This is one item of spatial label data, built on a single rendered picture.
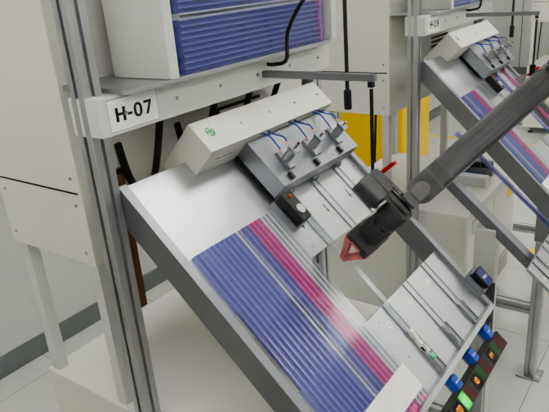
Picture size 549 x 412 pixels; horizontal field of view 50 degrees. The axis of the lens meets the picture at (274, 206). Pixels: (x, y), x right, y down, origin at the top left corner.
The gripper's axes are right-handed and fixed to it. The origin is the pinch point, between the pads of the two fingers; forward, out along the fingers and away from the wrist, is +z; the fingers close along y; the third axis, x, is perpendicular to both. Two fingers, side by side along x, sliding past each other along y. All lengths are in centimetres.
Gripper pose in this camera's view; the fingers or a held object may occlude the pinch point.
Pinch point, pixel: (345, 256)
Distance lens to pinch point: 134.9
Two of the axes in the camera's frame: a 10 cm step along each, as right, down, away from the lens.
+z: -5.1, 5.6, 6.5
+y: -5.8, 3.3, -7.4
